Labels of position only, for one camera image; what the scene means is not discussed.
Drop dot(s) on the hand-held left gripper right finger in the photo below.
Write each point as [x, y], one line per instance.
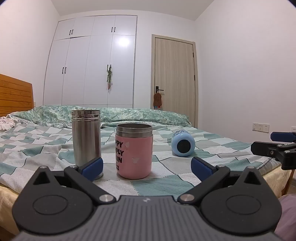
[201, 170]

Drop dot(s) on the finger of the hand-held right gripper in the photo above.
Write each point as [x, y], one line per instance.
[266, 148]
[283, 136]

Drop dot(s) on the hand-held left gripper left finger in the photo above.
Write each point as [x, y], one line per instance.
[93, 168]

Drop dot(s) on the light blue bottle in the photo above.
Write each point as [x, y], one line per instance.
[182, 144]

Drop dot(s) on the tall stainless steel cup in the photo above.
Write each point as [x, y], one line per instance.
[86, 139]

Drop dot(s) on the pink cup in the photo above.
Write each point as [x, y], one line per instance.
[135, 160]

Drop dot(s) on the checkered green white blanket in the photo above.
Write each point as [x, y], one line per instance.
[41, 148]

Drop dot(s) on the green floral quilt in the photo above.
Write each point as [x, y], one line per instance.
[129, 115]

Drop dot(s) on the person's pink clothing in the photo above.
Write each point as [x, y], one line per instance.
[288, 217]

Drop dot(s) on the wooden door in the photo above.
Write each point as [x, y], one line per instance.
[175, 81]

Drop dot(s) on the green hanging ornament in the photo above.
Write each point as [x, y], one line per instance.
[109, 76]

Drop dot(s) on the white ruffled pillow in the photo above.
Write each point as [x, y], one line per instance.
[5, 124]

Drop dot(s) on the white wardrobe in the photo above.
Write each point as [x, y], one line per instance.
[92, 64]

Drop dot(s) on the wooden headboard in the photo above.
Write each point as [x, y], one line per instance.
[13, 97]

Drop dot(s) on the wooden post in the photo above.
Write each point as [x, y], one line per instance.
[289, 182]

